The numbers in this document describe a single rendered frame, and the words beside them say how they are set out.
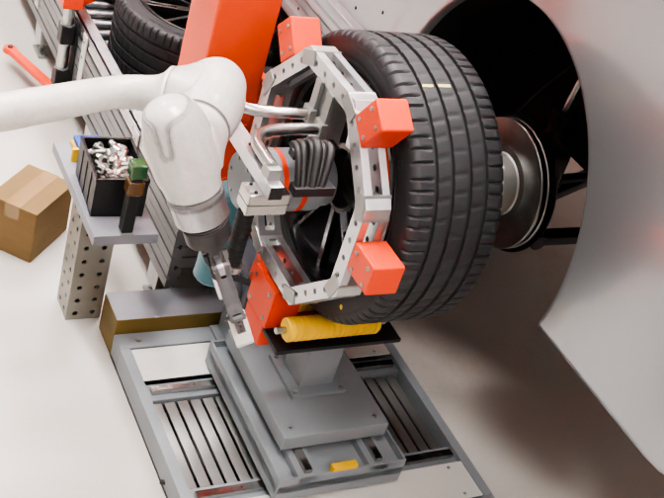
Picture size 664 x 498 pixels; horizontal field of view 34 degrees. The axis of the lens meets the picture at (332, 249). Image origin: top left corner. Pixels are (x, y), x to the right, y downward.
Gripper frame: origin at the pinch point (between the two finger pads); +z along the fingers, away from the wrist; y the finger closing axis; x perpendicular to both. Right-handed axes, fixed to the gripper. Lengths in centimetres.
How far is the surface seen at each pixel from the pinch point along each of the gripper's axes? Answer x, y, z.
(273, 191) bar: -15.3, 31.2, -0.4
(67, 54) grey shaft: 21, 222, 44
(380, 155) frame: -39, 36, 3
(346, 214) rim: -32, 51, 25
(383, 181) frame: -38, 33, 7
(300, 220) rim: -24, 69, 35
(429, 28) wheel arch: -70, 92, 9
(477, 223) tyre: -54, 28, 21
